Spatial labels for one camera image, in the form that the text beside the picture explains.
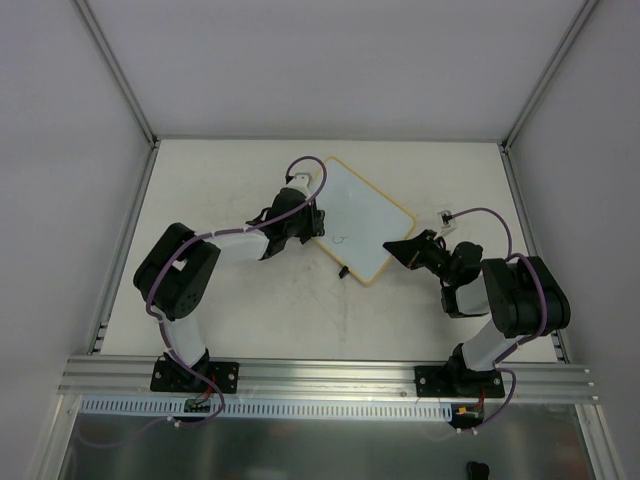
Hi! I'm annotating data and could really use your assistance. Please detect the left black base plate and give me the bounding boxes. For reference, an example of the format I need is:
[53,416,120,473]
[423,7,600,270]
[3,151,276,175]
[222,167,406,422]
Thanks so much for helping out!
[149,357,239,394]

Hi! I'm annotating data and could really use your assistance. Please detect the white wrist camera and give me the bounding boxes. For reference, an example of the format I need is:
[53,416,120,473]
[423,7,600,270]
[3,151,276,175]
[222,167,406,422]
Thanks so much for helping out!
[437,210,457,236]
[285,172,313,200]

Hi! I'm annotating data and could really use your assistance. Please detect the aluminium frame post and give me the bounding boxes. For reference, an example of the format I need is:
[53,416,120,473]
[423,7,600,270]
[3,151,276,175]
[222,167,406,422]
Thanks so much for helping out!
[499,0,601,151]
[71,0,158,147]

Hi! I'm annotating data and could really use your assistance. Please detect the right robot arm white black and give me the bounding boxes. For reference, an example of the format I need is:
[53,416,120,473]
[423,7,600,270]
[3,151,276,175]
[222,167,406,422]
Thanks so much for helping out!
[383,230,571,399]

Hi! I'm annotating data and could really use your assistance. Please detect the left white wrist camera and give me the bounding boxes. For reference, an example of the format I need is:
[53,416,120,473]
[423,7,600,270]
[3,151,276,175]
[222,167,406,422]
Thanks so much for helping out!
[285,172,313,200]

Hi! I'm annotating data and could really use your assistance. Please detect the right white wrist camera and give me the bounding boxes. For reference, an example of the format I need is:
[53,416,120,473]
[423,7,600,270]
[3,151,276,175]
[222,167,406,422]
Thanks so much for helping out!
[437,210,457,236]

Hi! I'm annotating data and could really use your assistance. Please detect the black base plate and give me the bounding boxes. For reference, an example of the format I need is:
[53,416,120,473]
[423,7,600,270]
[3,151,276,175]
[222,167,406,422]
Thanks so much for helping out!
[414,365,505,399]
[149,357,239,394]

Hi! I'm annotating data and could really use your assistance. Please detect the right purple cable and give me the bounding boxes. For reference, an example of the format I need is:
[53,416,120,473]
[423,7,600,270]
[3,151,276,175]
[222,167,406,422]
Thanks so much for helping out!
[449,207,551,431]

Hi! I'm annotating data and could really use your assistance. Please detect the yellow framed whiteboard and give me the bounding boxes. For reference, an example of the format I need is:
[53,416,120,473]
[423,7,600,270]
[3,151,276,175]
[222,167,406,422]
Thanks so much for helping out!
[311,157,417,285]

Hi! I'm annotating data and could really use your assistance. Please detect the right aluminium frame post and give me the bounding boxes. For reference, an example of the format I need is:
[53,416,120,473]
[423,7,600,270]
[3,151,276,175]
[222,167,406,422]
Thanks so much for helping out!
[499,0,601,151]

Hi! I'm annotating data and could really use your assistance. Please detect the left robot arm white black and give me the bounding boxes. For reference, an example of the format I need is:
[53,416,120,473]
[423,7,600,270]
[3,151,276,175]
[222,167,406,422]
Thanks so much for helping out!
[133,187,325,393]

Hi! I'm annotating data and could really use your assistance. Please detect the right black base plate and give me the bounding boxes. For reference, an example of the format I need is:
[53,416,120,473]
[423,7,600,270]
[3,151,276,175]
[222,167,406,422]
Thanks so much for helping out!
[414,365,505,399]

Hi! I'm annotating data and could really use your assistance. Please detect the white slotted cable duct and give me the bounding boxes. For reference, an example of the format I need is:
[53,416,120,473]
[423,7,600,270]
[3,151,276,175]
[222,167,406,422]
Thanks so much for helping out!
[79,396,453,423]

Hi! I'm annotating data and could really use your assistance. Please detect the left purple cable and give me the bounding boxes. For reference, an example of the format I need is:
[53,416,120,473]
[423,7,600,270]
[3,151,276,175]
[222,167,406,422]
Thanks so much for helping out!
[144,155,331,426]

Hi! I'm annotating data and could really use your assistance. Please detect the left aluminium frame post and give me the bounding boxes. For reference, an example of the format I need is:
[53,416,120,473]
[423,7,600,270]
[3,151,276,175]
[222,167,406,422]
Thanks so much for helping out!
[71,0,158,147]

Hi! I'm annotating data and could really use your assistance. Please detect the purple cable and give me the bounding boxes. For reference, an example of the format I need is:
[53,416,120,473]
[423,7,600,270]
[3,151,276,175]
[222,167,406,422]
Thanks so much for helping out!
[144,155,331,426]
[449,207,551,431]

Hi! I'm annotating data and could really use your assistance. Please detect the black object at bottom edge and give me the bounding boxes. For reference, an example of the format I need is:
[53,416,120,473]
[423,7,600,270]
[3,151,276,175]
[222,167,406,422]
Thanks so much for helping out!
[466,461,491,480]

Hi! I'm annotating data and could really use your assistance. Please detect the aluminium mounting rail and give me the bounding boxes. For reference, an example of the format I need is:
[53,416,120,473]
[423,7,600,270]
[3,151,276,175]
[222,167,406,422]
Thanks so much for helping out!
[57,355,601,404]

